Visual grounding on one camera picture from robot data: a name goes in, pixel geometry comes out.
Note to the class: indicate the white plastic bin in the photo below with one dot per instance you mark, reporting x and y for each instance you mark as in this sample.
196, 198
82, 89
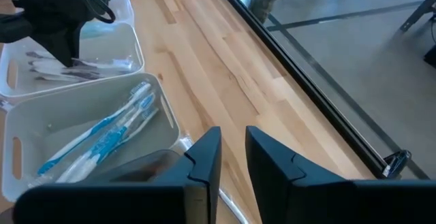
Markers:
112, 47

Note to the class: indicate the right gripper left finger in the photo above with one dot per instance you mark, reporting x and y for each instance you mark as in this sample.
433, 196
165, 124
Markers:
136, 203

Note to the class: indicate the green white toothbrush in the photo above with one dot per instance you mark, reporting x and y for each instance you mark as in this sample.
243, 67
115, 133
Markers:
98, 30

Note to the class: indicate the grey plastic bin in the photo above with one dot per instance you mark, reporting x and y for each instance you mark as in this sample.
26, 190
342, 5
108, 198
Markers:
51, 115

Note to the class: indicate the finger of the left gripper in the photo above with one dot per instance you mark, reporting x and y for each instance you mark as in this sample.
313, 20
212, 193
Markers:
54, 47
69, 47

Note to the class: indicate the black floor stand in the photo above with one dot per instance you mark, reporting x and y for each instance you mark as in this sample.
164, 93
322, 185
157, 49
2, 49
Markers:
422, 7

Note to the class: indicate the clear plastic bin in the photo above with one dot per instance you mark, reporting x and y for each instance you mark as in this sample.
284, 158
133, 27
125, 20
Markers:
122, 2

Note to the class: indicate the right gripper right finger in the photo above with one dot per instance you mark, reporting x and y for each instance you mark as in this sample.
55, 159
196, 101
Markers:
323, 203

